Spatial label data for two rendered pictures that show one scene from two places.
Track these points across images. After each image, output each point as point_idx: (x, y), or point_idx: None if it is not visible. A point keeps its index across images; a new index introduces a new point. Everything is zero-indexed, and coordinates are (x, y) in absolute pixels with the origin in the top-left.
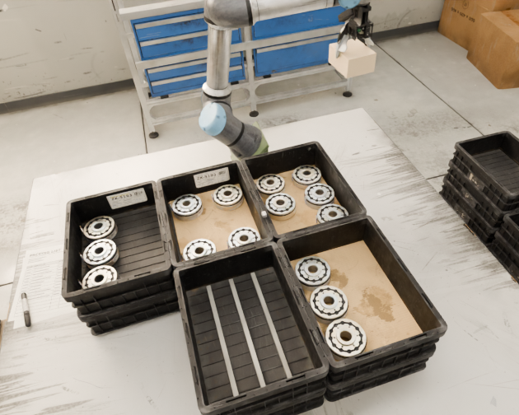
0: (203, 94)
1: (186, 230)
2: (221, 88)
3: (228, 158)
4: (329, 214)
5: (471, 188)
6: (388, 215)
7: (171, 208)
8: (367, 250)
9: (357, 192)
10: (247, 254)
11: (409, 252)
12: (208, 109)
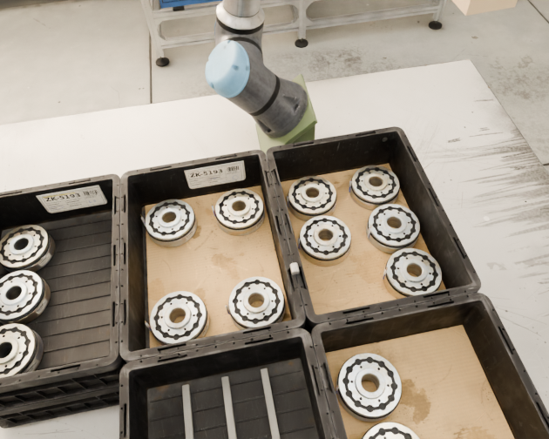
0: (216, 22)
1: (165, 265)
2: (246, 15)
3: (252, 127)
4: (407, 267)
5: None
6: (499, 260)
7: (145, 223)
8: (468, 347)
9: (451, 211)
10: (256, 348)
11: (530, 335)
12: (220, 50)
